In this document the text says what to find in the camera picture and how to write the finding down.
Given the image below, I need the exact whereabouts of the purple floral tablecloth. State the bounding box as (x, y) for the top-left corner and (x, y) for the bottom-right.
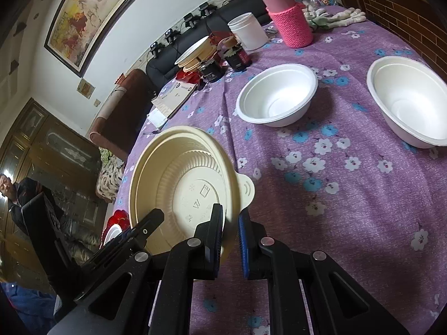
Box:
(112, 5), (447, 335)

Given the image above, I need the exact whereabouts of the black round jar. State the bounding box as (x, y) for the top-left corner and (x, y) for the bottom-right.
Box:
(199, 59), (226, 83)

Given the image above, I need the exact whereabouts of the black chair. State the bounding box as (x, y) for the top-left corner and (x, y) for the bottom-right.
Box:
(21, 192), (81, 287)

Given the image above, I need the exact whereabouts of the white shallow bowl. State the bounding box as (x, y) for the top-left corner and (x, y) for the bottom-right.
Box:
(174, 36), (210, 66)

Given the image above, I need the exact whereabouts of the thermos with pink knitted sleeve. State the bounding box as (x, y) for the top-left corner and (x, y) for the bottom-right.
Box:
(261, 0), (314, 49)

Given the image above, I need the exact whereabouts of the wooden glass door cabinet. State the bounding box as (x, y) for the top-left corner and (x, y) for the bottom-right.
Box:
(0, 98), (105, 287)

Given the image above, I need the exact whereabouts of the pair of white gloves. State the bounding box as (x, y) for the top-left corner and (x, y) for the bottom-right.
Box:
(302, 5), (367, 30)

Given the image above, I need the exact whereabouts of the red glass plate with sticker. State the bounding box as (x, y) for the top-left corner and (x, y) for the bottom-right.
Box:
(101, 209), (128, 248)

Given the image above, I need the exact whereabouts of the large framed painting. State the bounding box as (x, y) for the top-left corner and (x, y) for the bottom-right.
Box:
(44, 0), (165, 78)

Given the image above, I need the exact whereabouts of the small framed wall picture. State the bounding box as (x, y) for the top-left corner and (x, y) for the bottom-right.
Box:
(77, 78), (96, 99)

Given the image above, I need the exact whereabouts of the leaf patterned blanket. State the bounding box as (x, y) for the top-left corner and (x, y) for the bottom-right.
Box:
(96, 147), (126, 203)

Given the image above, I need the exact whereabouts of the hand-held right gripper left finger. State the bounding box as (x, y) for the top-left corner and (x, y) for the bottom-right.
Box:
(47, 203), (225, 335)

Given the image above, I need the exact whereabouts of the beige plastic bowl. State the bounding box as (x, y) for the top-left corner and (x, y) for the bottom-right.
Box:
(129, 126), (255, 255)

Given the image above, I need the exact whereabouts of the white paper notepad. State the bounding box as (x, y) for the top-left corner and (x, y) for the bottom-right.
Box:
(147, 109), (169, 128)

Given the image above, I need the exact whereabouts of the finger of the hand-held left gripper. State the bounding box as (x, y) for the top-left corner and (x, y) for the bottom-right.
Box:
(131, 209), (165, 248)
(101, 228), (135, 252)

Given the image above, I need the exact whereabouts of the brown armchair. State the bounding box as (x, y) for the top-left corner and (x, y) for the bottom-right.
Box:
(89, 69), (156, 163)

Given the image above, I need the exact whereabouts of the white foam bowl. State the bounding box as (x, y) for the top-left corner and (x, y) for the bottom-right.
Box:
(236, 63), (318, 128)
(367, 56), (447, 149)
(104, 225), (123, 245)

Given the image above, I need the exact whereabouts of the beige stacked bowl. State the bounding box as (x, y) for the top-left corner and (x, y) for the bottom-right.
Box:
(178, 40), (219, 74)

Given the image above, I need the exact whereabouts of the black leather sofa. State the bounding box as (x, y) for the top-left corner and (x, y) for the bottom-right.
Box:
(145, 0), (325, 84)

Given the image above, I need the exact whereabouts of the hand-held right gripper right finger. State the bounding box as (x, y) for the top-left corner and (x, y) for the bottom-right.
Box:
(237, 207), (411, 335)

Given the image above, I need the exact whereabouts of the beige booklet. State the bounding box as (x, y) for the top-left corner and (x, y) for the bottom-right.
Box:
(151, 80), (198, 119)

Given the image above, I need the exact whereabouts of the white plastic jar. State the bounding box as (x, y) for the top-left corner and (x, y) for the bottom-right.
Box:
(228, 12), (268, 51)

